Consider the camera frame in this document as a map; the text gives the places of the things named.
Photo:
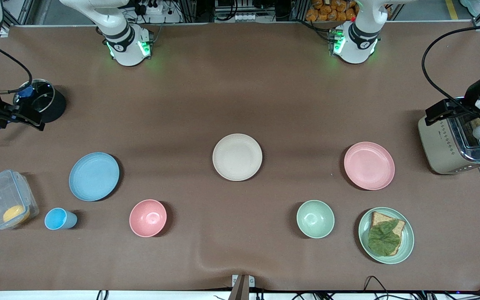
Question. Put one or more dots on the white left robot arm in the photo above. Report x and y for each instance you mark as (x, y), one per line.
(358, 41)

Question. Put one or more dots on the brown bread slice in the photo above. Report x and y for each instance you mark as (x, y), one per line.
(379, 217)

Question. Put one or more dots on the black round container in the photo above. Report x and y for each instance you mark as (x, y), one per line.
(54, 108)

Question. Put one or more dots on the beige plate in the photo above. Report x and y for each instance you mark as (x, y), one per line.
(237, 157)

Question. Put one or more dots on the green plate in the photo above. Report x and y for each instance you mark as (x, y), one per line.
(408, 241)

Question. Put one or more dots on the metal table clamp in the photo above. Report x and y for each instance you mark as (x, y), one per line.
(243, 287)

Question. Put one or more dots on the bag of orange items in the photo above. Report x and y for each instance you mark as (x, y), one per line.
(327, 14)

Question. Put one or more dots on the blue cup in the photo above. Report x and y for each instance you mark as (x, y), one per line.
(58, 219)

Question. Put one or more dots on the green bowl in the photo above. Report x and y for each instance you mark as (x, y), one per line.
(315, 218)

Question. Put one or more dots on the yellow round fruit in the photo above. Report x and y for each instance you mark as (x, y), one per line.
(16, 214)

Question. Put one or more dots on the silver toaster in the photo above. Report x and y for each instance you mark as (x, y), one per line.
(444, 154)

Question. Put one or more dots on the white power strip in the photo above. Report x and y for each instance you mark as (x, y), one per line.
(154, 8)

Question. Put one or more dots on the pink plate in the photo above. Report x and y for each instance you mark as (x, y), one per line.
(369, 165)

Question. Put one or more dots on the pink bowl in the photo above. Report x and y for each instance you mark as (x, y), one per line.
(148, 218)

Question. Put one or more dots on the green lettuce leaf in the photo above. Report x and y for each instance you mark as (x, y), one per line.
(383, 238)

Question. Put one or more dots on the blue plate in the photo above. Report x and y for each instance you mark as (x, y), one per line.
(94, 176)

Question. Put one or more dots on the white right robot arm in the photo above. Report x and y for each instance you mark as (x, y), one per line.
(123, 37)

